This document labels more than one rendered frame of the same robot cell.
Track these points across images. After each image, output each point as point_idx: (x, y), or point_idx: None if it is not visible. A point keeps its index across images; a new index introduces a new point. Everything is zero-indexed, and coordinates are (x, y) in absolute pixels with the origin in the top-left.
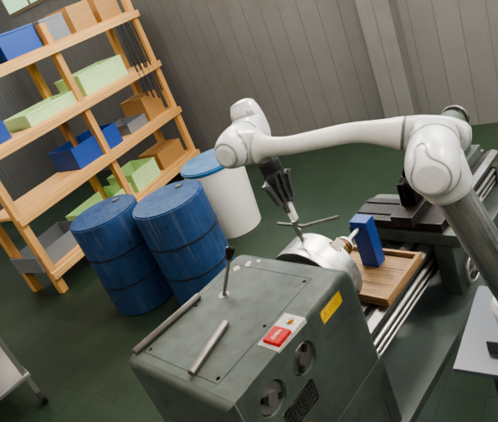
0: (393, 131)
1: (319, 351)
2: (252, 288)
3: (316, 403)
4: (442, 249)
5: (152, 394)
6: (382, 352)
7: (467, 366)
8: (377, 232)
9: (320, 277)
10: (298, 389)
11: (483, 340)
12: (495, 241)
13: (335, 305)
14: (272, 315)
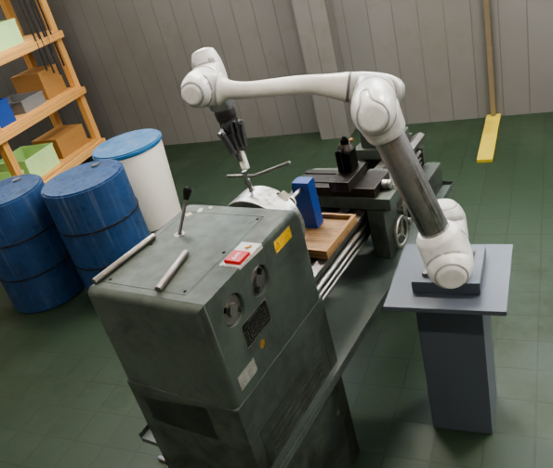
0: (340, 84)
1: (271, 277)
2: (207, 227)
3: (268, 325)
4: (375, 213)
5: (110, 324)
6: None
7: (395, 304)
8: None
9: (272, 214)
10: (254, 307)
11: (408, 284)
12: (421, 178)
13: (285, 238)
14: (230, 244)
